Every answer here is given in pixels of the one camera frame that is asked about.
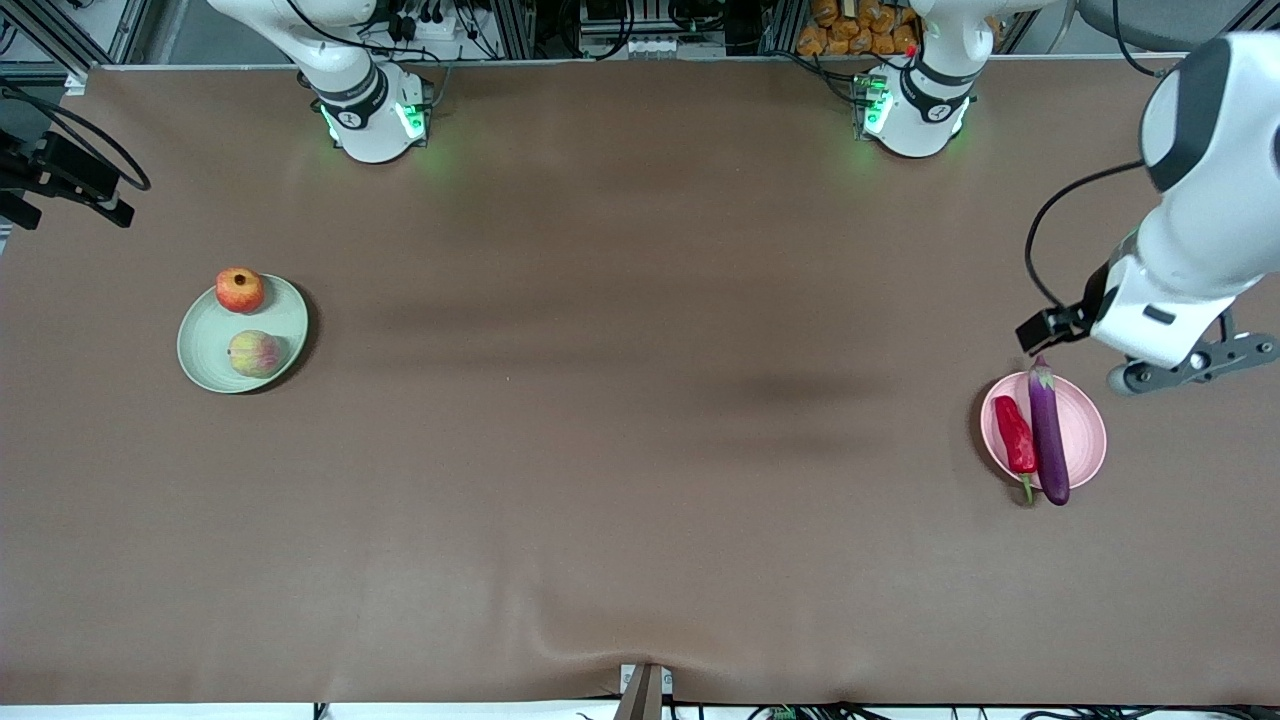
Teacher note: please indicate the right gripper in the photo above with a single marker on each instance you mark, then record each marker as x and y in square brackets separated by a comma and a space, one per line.
[38, 168]

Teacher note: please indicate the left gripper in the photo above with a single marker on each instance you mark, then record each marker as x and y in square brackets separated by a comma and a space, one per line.
[1098, 290]

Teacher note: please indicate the purple eggplant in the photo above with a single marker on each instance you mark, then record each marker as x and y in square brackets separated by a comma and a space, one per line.
[1050, 440]

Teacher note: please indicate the red chili pepper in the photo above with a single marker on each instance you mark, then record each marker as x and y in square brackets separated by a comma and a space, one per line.
[1016, 440]

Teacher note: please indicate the red pomegranate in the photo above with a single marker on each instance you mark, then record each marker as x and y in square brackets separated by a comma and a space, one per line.
[240, 291]

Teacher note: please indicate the yellow-pink peach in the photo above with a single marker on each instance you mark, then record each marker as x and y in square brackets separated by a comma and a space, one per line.
[255, 354]

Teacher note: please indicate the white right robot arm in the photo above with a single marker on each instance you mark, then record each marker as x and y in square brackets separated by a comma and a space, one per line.
[370, 120]

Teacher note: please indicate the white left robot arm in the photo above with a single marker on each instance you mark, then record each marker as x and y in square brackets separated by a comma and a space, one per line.
[1215, 130]

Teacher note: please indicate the pink round plate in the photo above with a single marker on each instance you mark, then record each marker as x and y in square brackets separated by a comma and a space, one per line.
[1085, 440]

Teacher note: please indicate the light green round plate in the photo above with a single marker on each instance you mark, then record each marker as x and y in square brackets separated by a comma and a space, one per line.
[205, 345]

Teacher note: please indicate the bag of orange bread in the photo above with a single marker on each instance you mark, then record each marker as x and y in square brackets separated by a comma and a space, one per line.
[850, 30]

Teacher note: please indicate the white power strip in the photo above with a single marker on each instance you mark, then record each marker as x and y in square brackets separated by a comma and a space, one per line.
[430, 28]

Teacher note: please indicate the brown table cover mat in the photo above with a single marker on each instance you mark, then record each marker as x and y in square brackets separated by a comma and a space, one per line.
[640, 550]

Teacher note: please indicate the grey electronics unit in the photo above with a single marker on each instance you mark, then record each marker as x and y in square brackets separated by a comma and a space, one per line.
[640, 45]

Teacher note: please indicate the aluminium frame profile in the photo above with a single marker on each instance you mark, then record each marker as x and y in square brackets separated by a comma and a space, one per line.
[128, 30]
[1255, 15]
[517, 30]

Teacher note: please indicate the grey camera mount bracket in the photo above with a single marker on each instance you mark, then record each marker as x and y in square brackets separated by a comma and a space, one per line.
[645, 700]

